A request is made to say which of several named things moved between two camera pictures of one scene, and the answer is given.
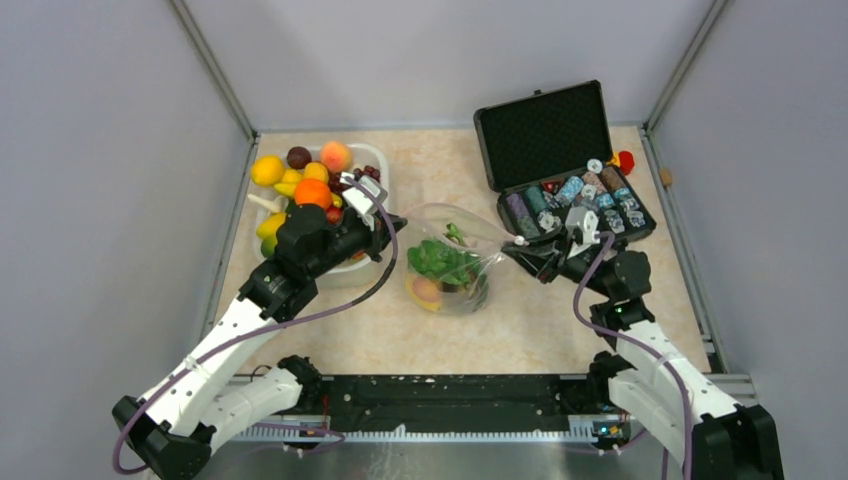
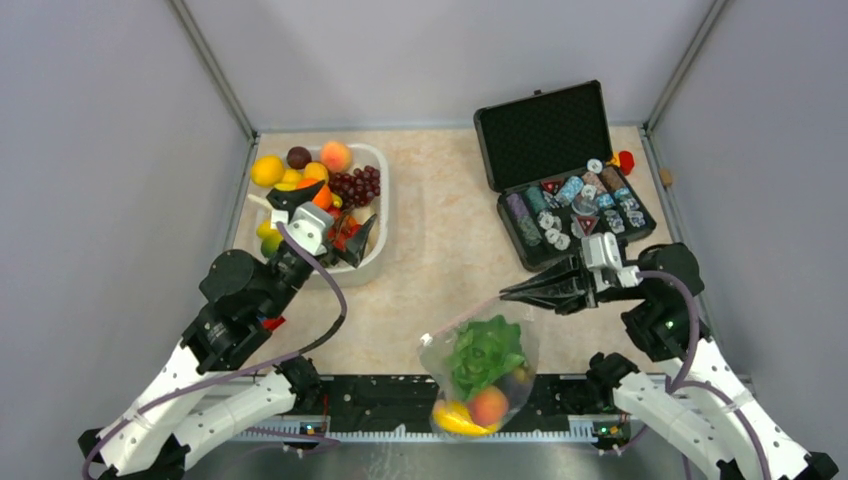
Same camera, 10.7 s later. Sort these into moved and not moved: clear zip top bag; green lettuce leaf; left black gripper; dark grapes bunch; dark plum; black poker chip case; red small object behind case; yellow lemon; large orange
Moved: green lettuce leaf; left black gripper; clear zip top bag
Not moved: black poker chip case; large orange; yellow lemon; dark plum; dark grapes bunch; red small object behind case
